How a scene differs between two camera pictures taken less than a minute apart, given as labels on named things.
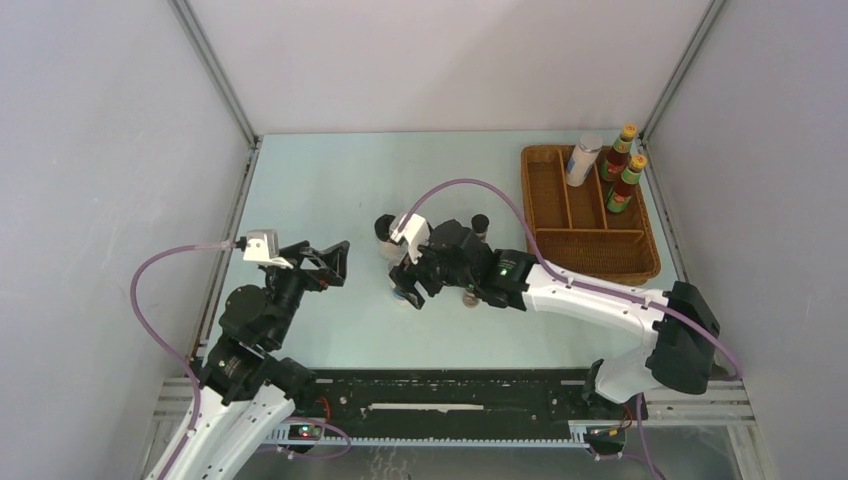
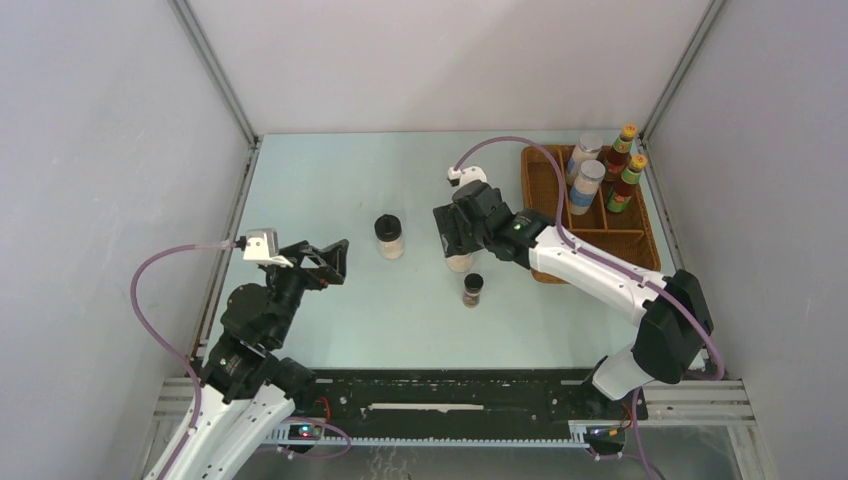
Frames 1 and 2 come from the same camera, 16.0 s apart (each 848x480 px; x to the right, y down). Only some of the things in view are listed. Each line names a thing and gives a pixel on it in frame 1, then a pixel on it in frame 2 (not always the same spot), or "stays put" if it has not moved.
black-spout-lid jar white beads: x=388 y=248 stays put
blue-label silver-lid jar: x=583 y=158 stays put
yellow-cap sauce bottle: x=619 y=154 stays put
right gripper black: x=405 y=279 → x=447 y=222
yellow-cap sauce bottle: x=623 y=190 stays put
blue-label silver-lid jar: x=400 y=297 → x=585 y=186
